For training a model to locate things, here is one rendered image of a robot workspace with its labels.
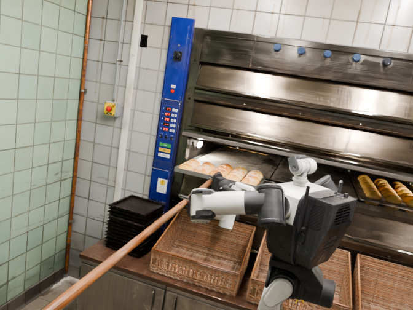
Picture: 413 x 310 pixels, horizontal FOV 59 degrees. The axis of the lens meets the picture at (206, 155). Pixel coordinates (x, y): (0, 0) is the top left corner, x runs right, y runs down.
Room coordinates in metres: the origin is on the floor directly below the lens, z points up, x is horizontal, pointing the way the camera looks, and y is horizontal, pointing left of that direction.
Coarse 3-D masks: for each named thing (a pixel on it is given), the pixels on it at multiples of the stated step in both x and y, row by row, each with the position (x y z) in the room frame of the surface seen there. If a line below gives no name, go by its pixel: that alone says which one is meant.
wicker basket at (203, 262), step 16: (176, 224) 2.41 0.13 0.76; (192, 224) 2.44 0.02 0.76; (208, 224) 2.41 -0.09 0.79; (240, 224) 2.37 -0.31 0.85; (160, 240) 2.13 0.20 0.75; (192, 240) 2.40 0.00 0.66; (208, 240) 2.38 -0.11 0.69; (224, 240) 2.36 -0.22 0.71; (240, 240) 2.34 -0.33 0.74; (160, 256) 2.02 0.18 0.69; (176, 256) 2.00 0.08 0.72; (192, 256) 2.29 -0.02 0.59; (208, 256) 2.33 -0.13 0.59; (224, 256) 2.33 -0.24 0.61; (240, 256) 2.31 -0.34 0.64; (160, 272) 2.02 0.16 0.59; (176, 272) 1.99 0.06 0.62; (192, 272) 2.09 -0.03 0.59; (208, 272) 1.94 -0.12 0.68; (224, 272) 1.92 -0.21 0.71; (240, 272) 1.93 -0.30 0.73; (208, 288) 1.94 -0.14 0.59; (224, 288) 1.92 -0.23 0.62
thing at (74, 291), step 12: (180, 204) 1.59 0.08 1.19; (168, 216) 1.44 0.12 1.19; (156, 228) 1.32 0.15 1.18; (132, 240) 1.16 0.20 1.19; (120, 252) 1.07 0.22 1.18; (108, 264) 1.00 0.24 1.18; (84, 276) 0.92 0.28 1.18; (96, 276) 0.93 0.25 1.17; (72, 288) 0.85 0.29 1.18; (84, 288) 0.88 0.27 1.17; (60, 300) 0.80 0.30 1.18; (72, 300) 0.83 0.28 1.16
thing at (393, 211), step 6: (270, 180) 2.40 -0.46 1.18; (360, 204) 2.21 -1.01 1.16; (366, 204) 2.20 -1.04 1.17; (372, 204) 2.20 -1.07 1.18; (378, 204) 2.22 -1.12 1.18; (372, 210) 2.19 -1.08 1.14; (378, 210) 2.18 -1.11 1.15; (384, 210) 2.17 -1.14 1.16; (390, 210) 2.17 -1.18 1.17; (396, 210) 2.16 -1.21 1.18; (402, 210) 2.16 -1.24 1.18; (408, 210) 2.19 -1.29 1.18; (396, 216) 2.15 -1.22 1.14; (402, 216) 2.15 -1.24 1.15; (408, 216) 2.14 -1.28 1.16
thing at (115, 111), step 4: (104, 104) 2.64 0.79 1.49; (108, 104) 2.62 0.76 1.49; (112, 104) 2.62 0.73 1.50; (116, 104) 2.61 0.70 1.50; (120, 104) 2.67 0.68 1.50; (104, 108) 2.63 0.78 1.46; (112, 108) 2.61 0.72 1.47; (116, 108) 2.62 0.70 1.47; (104, 112) 2.63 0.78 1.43; (108, 112) 2.62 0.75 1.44; (112, 112) 2.61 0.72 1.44; (116, 112) 2.62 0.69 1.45; (116, 116) 2.63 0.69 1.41
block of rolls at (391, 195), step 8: (360, 176) 2.87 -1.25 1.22; (360, 184) 2.70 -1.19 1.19; (368, 184) 2.54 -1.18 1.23; (376, 184) 2.76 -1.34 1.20; (384, 184) 2.67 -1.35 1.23; (392, 184) 2.81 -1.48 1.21; (400, 184) 2.73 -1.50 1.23; (368, 192) 2.36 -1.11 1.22; (376, 192) 2.35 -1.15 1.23; (384, 192) 2.49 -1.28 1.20; (392, 192) 2.41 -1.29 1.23; (400, 192) 2.55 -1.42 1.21; (408, 192) 2.53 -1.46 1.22; (392, 200) 2.30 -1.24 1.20; (400, 200) 2.30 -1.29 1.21; (408, 200) 2.31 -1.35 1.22
